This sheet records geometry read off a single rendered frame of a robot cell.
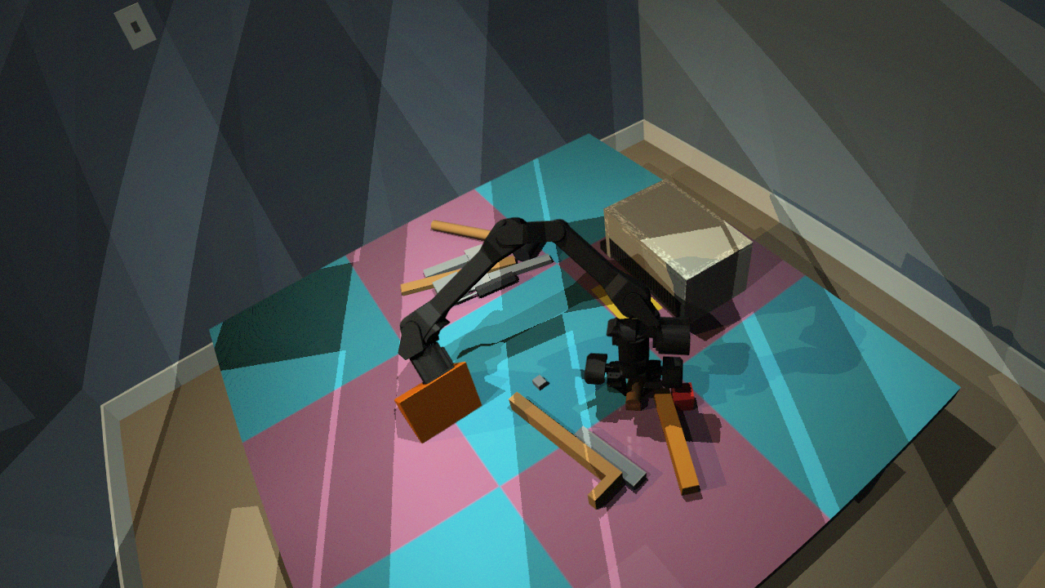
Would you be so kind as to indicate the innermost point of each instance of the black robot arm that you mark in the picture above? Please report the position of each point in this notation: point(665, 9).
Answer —
point(421, 328)

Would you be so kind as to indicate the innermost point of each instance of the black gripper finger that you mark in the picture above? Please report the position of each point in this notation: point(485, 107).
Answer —
point(649, 386)
point(622, 387)

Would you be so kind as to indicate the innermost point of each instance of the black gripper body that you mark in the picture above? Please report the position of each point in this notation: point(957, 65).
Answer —
point(641, 368)

